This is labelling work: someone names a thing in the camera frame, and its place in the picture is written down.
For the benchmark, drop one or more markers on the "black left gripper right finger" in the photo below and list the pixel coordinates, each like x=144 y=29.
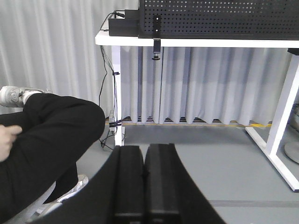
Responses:
x=171 y=195

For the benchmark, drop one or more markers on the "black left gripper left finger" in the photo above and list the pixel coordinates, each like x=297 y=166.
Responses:
x=115 y=195

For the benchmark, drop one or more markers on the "person's bare hand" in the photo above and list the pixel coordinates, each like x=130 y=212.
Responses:
x=8 y=135

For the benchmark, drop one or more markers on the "power strip on desk leg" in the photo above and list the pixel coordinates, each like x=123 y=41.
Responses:
x=112 y=127

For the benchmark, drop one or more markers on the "person's black trouser legs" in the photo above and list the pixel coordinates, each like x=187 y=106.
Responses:
x=56 y=132

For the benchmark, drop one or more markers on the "white desk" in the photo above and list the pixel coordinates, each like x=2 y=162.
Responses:
x=285 y=103

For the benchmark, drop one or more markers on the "grey round stand base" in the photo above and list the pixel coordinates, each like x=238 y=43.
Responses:
x=292 y=151

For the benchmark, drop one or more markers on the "grey sneaker upper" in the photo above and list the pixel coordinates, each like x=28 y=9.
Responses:
x=12 y=96

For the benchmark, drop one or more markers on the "black box on desk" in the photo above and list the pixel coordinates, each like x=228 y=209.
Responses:
x=124 y=23

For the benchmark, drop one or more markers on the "black perforated pegboard panel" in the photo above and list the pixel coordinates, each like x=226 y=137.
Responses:
x=220 y=19

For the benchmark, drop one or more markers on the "black mounting clamp bracket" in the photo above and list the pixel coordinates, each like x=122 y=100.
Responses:
x=156 y=37

